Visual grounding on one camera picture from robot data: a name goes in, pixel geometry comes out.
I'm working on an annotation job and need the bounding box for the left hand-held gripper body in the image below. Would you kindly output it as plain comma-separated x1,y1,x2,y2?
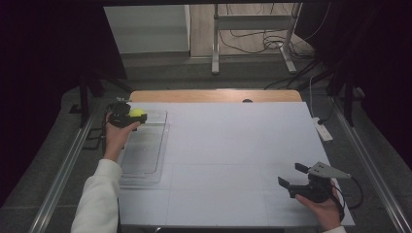
107,101,137,129

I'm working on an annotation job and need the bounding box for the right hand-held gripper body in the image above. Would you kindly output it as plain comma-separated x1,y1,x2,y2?
287,160,353,205

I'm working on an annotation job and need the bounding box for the clear plastic container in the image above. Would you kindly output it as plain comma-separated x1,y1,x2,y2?
118,109,170,189

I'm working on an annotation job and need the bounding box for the person's left hand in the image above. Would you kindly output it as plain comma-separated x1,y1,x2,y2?
102,111,141,163

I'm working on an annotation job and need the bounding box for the person's right hand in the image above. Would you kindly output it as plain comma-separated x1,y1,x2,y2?
294,179,345,232

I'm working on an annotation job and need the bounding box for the black stand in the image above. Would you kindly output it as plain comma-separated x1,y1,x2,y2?
297,69,358,128
68,73,134,129

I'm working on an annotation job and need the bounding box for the white power strip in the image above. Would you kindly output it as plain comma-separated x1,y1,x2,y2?
312,116,334,143

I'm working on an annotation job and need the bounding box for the white cabinet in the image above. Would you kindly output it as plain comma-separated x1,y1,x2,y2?
103,4,191,55

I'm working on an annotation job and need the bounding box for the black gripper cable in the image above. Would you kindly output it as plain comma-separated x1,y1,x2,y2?
329,176,364,222

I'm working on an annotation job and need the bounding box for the aluminium floor rail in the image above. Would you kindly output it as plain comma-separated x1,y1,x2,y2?
28,106,100,233
332,96,412,233

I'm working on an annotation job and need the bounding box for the white power strip cable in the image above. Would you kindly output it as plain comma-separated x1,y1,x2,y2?
308,76,316,119

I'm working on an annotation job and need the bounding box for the tangle of black floor cables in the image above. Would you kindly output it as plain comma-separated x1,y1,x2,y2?
219,3,332,91

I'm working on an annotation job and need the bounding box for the grey metal stand frame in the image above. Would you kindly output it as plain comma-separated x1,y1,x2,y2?
211,2,303,76

